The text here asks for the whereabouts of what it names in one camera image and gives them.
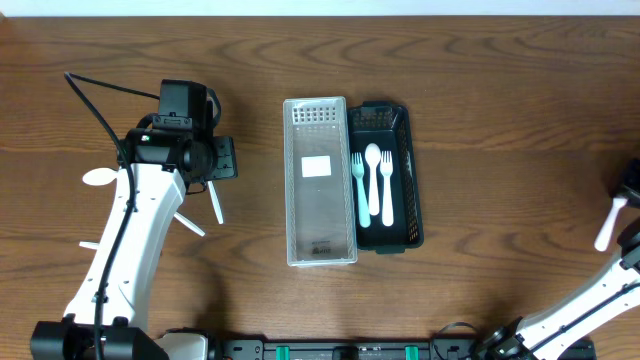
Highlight clear plastic basket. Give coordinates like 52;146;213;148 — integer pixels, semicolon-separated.
283;96;357;267

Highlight white utensil handle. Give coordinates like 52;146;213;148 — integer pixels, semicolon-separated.
207;181;224;224

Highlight pale green plastic fork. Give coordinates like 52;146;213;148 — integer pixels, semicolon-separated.
351;152;371;228

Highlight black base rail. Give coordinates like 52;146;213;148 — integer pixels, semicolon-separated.
209;335;597;360

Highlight black plastic basket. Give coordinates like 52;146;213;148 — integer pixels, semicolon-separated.
347;101;424;254

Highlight white plastic spoon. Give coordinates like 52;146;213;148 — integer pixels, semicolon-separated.
365;143;382;216

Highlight white utensil tip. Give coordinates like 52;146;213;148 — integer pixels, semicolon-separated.
79;241;99;250

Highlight white plastic fork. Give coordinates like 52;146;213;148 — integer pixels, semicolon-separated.
380;151;394;227

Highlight white spoon under left arm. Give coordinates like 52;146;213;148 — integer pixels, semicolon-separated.
82;167;118;187

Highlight white utensil handle slanted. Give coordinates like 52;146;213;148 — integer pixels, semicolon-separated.
174;212;205;237

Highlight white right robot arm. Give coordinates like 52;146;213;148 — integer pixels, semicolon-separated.
471;221;639;360

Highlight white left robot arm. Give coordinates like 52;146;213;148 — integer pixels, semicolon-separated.
30;128;237;359

